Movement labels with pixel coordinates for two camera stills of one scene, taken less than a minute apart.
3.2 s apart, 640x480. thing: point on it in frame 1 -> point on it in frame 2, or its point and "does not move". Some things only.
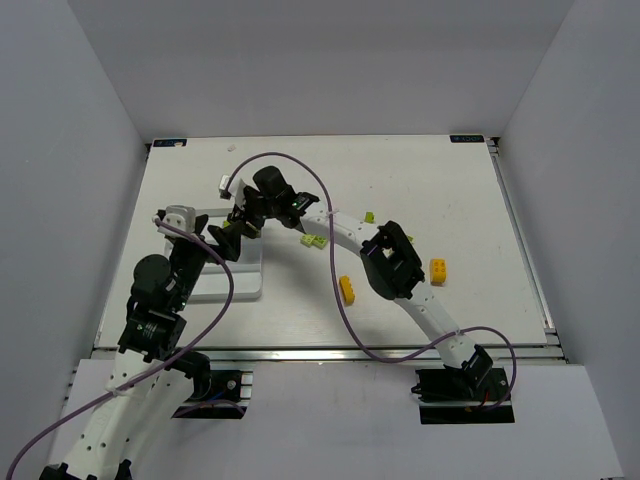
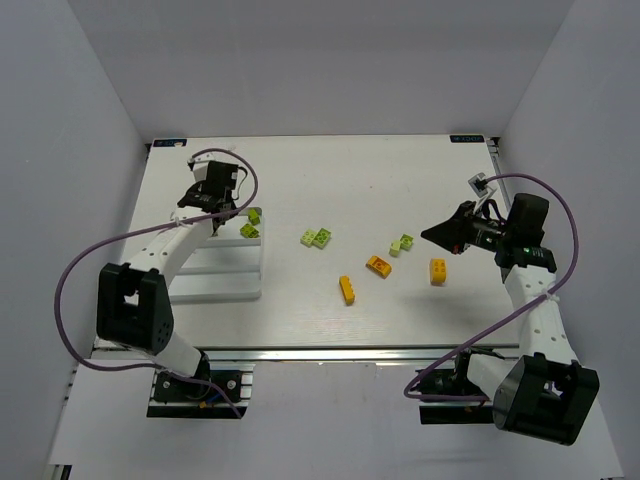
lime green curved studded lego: x=258 y=232 does not move
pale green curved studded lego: x=307 y=239 does not move
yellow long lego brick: x=347 y=289 does not move
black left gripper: x=201 y=240 -> x=203 y=201
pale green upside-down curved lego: x=320 y=242 does not move
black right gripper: x=251 y=211 -> x=463 y=230
